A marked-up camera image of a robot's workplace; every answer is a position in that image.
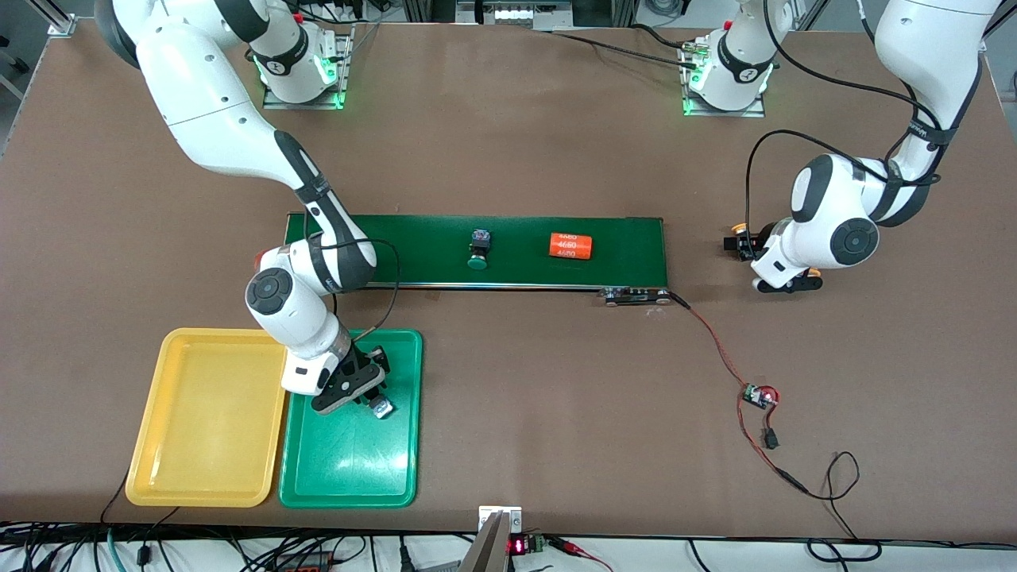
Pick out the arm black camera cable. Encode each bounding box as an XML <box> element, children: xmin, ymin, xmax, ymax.
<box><xmin>306</xmin><ymin>235</ymin><xmax>401</xmax><ymax>347</ymax></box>
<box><xmin>744</xmin><ymin>32</ymin><xmax>946</xmax><ymax>239</ymax></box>

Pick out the grey metal profile bar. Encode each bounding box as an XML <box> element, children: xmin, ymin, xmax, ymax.
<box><xmin>459</xmin><ymin>512</ymin><xmax>510</xmax><ymax>572</ymax></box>

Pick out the silver camera mount bracket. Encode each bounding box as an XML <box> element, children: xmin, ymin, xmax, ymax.
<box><xmin>478</xmin><ymin>505</ymin><xmax>524</xmax><ymax>535</ymax></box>

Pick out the yellow plastic tray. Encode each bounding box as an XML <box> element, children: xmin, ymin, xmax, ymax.
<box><xmin>125</xmin><ymin>327</ymin><xmax>294</xmax><ymax>508</ymax></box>

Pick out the looped thin black cable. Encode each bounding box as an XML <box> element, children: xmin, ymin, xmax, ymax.
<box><xmin>795</xmin><ymin>450</ymin><xmax>884</xmax><ymax>563</ymax></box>

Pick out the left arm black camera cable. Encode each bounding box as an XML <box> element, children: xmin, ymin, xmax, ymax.
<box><xmin>744</xmin><ymin>32</ymin><xmax>946</xmax><ymax>239</ymax></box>

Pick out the silver metal box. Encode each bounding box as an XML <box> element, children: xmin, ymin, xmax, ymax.
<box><xmin>455</xmin><ymin>0</ymin><xmax>574</xmax><ymax>31</ymax></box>

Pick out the red clip lead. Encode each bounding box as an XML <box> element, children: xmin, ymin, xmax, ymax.
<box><xmin>548</xmin><ymin>537</ymin><xmax>614</xmax><ymax>572</ymax></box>

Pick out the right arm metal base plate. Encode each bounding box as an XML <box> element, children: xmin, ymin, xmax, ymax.
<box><xmin>262</xmin><ymin>22</ymin><xmax>355</xmax><ymax>110</ymax></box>

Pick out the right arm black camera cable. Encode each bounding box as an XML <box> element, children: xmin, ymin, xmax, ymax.
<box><xmin>306</xmin><ymin>235</ymin><xmax>401</xmax><ymax>347</ymax></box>

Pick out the green plastic tray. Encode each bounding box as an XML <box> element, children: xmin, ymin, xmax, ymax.
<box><xmin>278</xmin><ymin>328</ymin><xmax>424</xmax><ymax>509</ymax></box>

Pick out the aluminium frame strut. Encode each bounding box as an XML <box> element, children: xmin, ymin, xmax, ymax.
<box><xmin>44</xmin><ymin>0</ymin><xmax>79</xmax><ymax>38</ymax></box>

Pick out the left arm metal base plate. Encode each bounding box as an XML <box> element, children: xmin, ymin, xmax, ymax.
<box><xmin>680</xmin><ymin>40</ymin><xmax>767</xmax><ymax>118</ymax></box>

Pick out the green conveyor belt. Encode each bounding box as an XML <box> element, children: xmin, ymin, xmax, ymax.
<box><xmin>284</xmin><ymin>211</ymin><xmax>675</xmax><ymax>307</ymax></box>

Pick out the long black table cable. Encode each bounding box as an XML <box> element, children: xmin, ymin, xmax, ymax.
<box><xmin>548</xmin><ymin>29</ymin><xmax>700</xmax><ymax>71</ymax></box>

